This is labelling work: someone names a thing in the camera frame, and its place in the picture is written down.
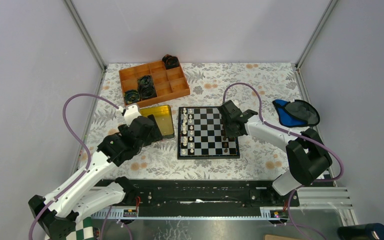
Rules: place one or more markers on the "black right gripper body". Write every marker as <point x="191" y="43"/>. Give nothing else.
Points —
<point x="229" y="132"/>

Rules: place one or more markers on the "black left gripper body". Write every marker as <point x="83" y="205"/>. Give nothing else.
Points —
<point x="154" y="136"/>

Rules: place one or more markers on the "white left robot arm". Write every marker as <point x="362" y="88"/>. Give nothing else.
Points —
<point x="60" y="211"/>

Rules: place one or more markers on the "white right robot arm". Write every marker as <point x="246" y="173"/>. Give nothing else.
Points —
<point x="307" y="159"/>

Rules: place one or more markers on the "black white chess board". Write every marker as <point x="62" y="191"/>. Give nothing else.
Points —
<point x="209" y="136"/>

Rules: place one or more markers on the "row of white chess pieces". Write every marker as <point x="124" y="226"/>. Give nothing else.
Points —
<point x="187" y="132"/>

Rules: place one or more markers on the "floral patterned table mat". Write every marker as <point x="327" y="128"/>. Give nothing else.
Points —
<point x="248" y="85"/>

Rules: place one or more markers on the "black roll front tray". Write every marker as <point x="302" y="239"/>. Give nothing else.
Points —
<point x="131" y="96"/>

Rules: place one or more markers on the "gold metal tin tray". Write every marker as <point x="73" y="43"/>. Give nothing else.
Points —
<point x="163" y="118"/>

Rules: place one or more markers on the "black roll in tray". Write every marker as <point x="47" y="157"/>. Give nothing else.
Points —
<point x="146" y="87"/>

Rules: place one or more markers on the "blue black cloth pouch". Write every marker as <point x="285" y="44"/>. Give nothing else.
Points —
<point x="297" y="113"/>

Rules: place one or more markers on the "orange compartment organizer tray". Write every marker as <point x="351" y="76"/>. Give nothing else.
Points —
<point x="169" y="84"/>

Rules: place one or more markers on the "black roll at tray corner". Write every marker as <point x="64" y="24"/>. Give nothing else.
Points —
<point x="170" y="62"/>

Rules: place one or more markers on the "green white checkered mat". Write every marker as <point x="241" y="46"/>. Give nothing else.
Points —
<point x="83" y="231"/>

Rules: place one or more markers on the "dark cylinder bottom right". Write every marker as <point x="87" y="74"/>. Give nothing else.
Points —
<point x="369" y="231"/>

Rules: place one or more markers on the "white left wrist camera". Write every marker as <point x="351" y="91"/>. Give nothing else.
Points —
<point x="130" y="112"/>

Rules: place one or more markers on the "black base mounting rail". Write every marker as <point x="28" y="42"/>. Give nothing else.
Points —
<point x="203" y="198"/>

